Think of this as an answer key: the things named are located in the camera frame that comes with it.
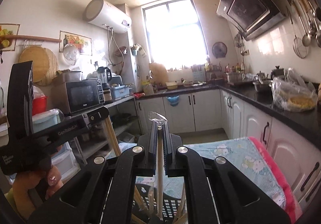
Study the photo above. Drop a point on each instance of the wooden chopstick pair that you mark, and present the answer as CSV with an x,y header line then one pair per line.
x,y
143,210

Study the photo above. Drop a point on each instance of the round bamboo tray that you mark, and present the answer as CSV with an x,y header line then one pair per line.
x,y
45,64

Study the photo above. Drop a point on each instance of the black blender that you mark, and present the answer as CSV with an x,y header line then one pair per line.
x,y
105,75

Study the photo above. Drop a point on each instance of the pink blanket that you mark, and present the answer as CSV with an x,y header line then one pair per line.
x,y
292,207

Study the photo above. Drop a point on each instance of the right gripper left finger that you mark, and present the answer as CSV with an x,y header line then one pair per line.
x,y
146,165

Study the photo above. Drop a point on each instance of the white lower cabinets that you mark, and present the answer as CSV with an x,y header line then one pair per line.
x,y
291,138

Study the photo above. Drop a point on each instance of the steel pot on counter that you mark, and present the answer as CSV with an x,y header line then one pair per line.
x,y
261,83

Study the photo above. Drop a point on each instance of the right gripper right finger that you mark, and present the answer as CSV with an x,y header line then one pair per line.
x,y
172,162

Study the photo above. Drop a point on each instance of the fruit wall picture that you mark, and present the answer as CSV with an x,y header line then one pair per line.
x,y
82,43

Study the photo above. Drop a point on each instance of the black range hood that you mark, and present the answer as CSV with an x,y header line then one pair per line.
x,y
250,17

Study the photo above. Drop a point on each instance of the wall ventilation fan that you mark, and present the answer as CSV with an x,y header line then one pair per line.
x,y
219,50

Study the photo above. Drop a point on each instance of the hanging utensil rack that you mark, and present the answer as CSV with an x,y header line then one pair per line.
x,y
305,14

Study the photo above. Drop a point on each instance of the red plastic basin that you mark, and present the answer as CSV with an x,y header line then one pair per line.
x,y
39,105

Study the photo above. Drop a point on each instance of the dark green utensil basket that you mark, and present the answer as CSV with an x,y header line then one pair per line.
x,y
149,195

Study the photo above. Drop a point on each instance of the white water heater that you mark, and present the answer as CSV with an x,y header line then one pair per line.
x,y
105,15

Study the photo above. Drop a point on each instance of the clear plastic food bag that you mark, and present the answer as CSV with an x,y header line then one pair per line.
x,y
292,93

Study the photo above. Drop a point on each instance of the black microwave oven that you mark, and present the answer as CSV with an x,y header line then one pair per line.
x,y
73,97

